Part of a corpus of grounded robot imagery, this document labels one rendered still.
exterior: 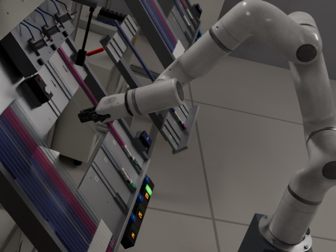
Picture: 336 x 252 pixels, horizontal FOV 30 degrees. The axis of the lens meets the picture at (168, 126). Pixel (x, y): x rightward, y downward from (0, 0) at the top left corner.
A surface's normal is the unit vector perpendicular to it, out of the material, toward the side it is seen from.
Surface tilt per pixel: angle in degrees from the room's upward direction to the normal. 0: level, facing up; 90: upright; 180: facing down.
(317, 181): 128
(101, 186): 44
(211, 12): 90
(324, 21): 90
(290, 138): 0
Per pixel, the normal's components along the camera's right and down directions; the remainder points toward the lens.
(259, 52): 0.06, 0.55
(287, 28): -0.49, -0.19
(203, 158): 0.27, -0.82
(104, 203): 0.85, -0.37
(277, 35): -0.62, 0.13
